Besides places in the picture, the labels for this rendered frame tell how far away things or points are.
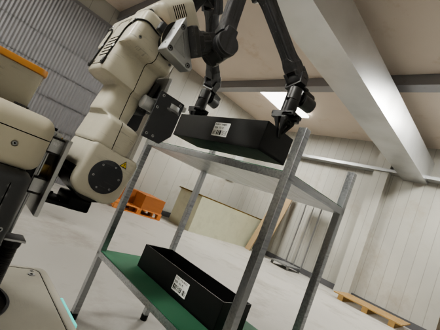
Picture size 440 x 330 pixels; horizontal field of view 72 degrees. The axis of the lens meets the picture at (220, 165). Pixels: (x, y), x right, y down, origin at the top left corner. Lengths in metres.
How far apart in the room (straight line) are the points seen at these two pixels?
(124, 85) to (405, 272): 6.51
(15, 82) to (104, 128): 0.24
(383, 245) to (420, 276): 0.80
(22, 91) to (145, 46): 0.35
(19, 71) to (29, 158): 0.25
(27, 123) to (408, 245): 6.78
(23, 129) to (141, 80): 0.43
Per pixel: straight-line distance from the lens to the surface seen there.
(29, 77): 0.92
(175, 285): 1.38
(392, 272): 7.05
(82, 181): 0.97
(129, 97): 1.04
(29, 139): 0.76
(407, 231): 7.10
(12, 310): 1.13
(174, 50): 0.92
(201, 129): 1.37
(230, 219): 7.27
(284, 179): 0.95
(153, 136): 1.01
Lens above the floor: 0.78
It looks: 7 degrees up
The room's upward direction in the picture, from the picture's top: 22 degrees clockwise
